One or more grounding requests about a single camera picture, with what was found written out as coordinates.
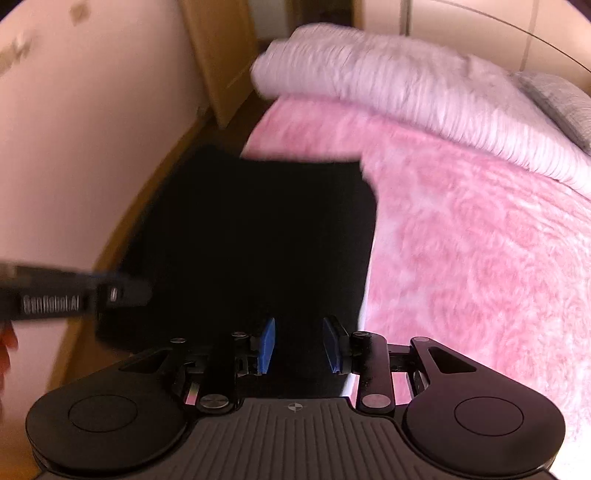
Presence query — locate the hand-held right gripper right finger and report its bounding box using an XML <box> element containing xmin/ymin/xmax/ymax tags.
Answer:
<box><xmin>322</xmin><ymin>316</ymin><xmax>478</xmax><ymax>414</ymax></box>

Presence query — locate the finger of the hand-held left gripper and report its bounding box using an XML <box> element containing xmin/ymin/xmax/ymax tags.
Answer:
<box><xmin>90</xmin><ymin>271</ymin><xmax>154</xmax><ymax>309</ymax></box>

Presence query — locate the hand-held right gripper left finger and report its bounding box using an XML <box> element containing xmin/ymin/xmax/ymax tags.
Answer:
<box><xmin>117</xmin><ymin>316</ymin><xmax>278</xmax><ymax>414</ymax></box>

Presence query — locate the black garment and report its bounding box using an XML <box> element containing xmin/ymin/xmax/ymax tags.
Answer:
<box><xmin>95</xmin><ymin>144</ymin><xmax>380</xmax><ymax>402</ymax></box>

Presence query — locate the person's left hand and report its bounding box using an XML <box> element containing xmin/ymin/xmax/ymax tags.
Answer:
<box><xmin>0</xmin><ymin>322</ymin><xmax>20</xmax><ymax>398</ymax></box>

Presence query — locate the pink floral fleece blanket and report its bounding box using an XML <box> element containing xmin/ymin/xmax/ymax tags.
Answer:
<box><xmin>242</xmin><ymin>97</ymin><xmax>591</xmax><ymax>462</ymax></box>

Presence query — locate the wooden door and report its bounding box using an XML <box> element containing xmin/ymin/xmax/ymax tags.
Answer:
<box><xmin>179</xmin><ymin>0</ymin><xmax>262</xmax><ymax>129</ymax></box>

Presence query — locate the striped pale duvet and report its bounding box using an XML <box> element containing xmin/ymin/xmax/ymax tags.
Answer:
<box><xmin>250</xmin><ymin>23</ymin><xmax>591</xmax><ymax>197</ymax></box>

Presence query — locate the grey checked pillow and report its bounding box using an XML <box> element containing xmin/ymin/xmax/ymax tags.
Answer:
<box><xmin>513</xmin><ymin>71</ymin><xmax>591</xmax><ymax>153</ymax></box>

